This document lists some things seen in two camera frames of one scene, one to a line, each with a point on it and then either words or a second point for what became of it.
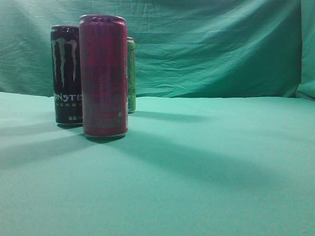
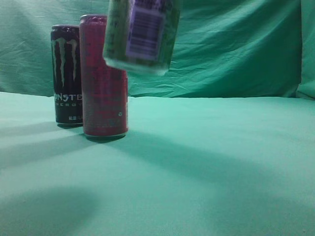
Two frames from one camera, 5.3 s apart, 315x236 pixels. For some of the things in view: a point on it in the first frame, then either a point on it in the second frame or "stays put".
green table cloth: x=189 y=166 stays put
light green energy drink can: x=131 y=74 to x=140 y=35
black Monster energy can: x=67 y=74 stays put
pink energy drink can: x=104 y=56 stays put
